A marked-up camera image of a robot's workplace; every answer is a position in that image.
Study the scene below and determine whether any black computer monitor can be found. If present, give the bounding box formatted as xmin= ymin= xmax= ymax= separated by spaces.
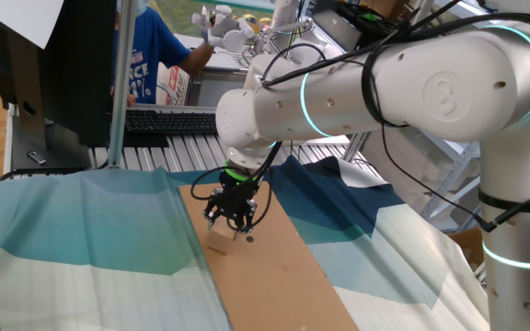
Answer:
xmin=0 ymin=0 xmax=120 ymax=175

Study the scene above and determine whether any grey metal cabinet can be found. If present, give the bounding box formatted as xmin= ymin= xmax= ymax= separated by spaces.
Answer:
xmin=186 ymin=68 xmax=248 ymax=108

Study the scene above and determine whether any white foam packaging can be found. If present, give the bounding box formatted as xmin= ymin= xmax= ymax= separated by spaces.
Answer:
xmin=361 ymin=128 xmax=437 ymax=212

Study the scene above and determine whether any open brown cardboard box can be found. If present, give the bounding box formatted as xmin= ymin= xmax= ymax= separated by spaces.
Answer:
xmin=448 ymin=227 xmax=487 ymax=272

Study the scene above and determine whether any bare person forearm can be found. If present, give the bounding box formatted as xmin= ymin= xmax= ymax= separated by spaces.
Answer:
xmin=179 ymin=43 xmax=215 ymax=77

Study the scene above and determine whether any brown cardboard sheet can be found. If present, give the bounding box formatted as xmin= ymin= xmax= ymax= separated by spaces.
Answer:
xmin=178 ymin=180 xmax=361 ymax=331

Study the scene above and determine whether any white metal shelf rack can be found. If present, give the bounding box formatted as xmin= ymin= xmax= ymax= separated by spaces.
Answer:
xmin=342 ymin=131 xmax=482 ymax=234

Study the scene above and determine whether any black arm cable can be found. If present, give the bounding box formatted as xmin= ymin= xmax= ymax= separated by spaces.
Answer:
xmin=189 ymin=170 xmax=229 ymax=202
xmin=246 ymin=142 xmax=284 ymax=229

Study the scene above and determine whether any white robotic hand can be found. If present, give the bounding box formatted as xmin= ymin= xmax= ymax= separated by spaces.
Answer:
xmin=190 ymin=4 xmax=257 ymax=52

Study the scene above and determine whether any person in blue shirt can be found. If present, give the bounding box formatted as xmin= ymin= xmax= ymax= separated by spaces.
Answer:
xmin=112 ymin=0 xmax=192 ymax=106

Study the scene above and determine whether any yellow plastic toy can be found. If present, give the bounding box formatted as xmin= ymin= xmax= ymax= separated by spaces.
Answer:
xmin=232 ymin=13 xmax=273 ymax=27

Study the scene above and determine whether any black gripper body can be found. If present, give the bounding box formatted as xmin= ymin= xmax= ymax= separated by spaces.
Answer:
xmin=217 ymin=177 xmax=259 ymax=211

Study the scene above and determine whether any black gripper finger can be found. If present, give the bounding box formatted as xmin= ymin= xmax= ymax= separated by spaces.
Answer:
xmin=230 ymin=200 xmax=258 ymax=236
xmin=202 ymin=191 xmax=229 ymax=231

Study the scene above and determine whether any light wooden cube block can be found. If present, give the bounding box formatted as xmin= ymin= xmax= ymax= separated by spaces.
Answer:
xmin=205 ymin=219 xmax=238 ymax=256

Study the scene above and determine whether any white carton red print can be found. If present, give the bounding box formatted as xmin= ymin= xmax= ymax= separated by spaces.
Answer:
xmin=155 ymin=63 xmax=191 ymax=106

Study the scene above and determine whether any white paper sheet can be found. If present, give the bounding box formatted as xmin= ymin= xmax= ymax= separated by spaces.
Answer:
xmin=0 ymin=0 xmax=66 ymax=51

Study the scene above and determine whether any black keyboard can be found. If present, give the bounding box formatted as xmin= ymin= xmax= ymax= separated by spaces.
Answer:
xmin=124 ymin=108 xmax=220 ymax=137

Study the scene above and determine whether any blue green white tablecloth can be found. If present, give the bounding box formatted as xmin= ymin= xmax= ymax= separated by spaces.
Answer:
xmin=0 ymin=155 xmax=491 ymax=331

